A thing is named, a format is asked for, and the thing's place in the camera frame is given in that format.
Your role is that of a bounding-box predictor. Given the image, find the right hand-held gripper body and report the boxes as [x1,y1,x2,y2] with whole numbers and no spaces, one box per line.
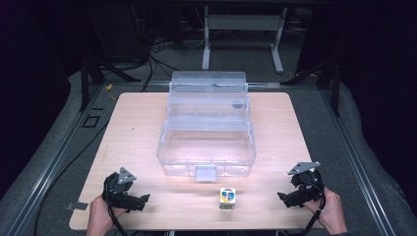
[287,160,326,202]

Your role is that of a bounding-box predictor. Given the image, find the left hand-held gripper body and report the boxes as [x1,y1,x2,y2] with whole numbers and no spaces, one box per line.
[101,166,138,210]

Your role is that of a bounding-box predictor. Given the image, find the small printed cube box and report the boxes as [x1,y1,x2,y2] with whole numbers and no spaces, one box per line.
[218,187,237,211]

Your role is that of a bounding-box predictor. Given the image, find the clear plastic storage box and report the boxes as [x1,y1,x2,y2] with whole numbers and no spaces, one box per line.
[155,70,258,182]

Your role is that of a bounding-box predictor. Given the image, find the person's left hand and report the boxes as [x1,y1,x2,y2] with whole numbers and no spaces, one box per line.
[88,195,127,232]

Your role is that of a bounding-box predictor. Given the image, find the person's right hand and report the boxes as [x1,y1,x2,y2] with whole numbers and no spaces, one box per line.
[303,187,345,230]

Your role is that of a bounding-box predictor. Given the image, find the black metal stand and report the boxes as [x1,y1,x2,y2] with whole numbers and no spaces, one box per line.
[280,58,342,116]
[79,53,143,112]

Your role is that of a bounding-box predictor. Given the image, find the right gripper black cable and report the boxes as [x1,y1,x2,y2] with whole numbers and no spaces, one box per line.
[299,182,328,236]

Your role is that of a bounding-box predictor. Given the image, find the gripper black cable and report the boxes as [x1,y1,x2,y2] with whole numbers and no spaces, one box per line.
[105,183,130,236]
[299,182,328,236]

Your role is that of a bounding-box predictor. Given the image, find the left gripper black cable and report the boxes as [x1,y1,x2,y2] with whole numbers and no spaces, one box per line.
[105,183,130,236]

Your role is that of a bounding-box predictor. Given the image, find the aluminium rail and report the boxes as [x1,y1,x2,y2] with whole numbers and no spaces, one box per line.
[5,84,106,236]
[318,88,398,236]

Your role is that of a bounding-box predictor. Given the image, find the black floor cable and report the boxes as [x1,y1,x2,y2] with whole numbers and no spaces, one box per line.
[32,120,111,236]

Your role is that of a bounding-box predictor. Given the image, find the bundle of black cables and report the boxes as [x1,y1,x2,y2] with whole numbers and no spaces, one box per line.
[130,5,205,93]

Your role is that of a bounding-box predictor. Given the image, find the white metal table frame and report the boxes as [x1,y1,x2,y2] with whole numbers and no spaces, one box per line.
[201,4,289,74]

